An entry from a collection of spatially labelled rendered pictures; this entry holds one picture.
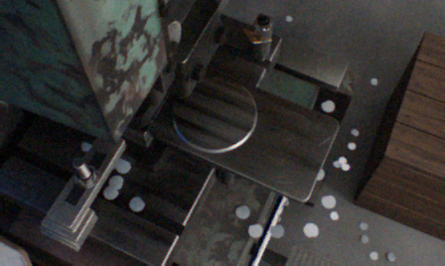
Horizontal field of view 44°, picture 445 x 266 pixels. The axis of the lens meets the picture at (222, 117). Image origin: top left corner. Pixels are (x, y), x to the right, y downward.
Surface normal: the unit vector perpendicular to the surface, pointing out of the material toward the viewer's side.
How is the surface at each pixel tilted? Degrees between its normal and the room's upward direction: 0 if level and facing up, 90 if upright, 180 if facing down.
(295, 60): 0
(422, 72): 0
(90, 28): 90
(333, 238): 0
